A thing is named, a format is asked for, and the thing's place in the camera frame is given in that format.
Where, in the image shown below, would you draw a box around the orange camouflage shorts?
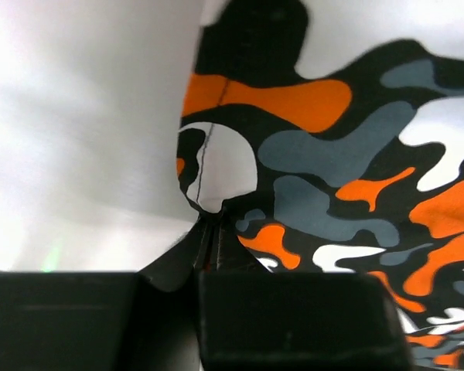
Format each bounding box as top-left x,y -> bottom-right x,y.
176,1 -> 464,370

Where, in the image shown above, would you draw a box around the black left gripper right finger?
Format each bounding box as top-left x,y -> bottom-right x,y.
197,213 -> 414,370

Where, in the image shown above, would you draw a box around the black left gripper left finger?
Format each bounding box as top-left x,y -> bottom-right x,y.
0,219 -> 212,370

